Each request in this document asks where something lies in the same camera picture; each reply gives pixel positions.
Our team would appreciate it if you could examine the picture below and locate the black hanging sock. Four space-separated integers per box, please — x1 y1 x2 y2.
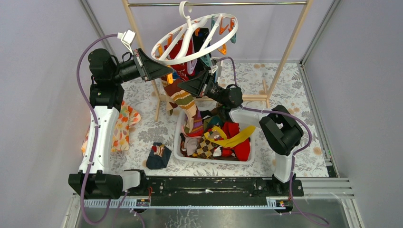
192 28 210 72

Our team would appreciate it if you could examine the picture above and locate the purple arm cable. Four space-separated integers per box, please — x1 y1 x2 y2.
217 57 331 228
76 34 122 226

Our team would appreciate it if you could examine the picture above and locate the wooden clothes rack frame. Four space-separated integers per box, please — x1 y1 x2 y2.
121 0 314 123

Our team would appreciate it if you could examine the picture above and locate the argyle brown yellow sock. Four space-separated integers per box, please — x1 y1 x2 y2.
192 136 220 159

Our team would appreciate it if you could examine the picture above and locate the navy blue sock bundle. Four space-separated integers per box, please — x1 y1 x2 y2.
146 142 172 170

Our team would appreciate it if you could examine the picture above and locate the white round clip hanger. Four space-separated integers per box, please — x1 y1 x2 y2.
151 0 239 67

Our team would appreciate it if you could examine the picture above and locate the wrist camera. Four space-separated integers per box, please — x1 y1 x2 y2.
207 61 219 75
117 29 136 54

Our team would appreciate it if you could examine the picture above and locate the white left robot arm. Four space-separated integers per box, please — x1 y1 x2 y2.
68 48 173 200

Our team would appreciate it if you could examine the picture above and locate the red sock in bin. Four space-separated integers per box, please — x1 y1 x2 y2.
221 122 251 162

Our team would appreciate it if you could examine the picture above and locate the orange floral cloth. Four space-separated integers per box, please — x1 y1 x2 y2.
81 100 142 154

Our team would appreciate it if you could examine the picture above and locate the multicolour striped long sock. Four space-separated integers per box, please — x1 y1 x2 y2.
161 76 203 137

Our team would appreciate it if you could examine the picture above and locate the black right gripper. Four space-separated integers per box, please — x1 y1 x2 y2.
176 70 226 105

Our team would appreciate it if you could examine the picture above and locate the white sock bin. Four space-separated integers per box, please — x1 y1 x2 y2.
173 108 256 165

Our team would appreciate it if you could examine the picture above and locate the red hanging sock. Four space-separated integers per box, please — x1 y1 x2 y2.
163 34 197 81

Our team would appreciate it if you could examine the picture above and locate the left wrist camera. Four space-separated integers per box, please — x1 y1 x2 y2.
117 29 136 54

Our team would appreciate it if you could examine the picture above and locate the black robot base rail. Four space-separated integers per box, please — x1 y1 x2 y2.
128 176 304 198

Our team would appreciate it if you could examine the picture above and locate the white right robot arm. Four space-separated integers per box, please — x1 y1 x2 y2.
178 71 304 196

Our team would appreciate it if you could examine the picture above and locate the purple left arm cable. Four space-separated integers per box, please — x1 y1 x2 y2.
76 34 122 226

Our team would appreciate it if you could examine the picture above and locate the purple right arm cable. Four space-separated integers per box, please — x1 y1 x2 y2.
217 57 331 228

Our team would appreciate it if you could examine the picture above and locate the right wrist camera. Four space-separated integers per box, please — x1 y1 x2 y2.
207 61 219 75

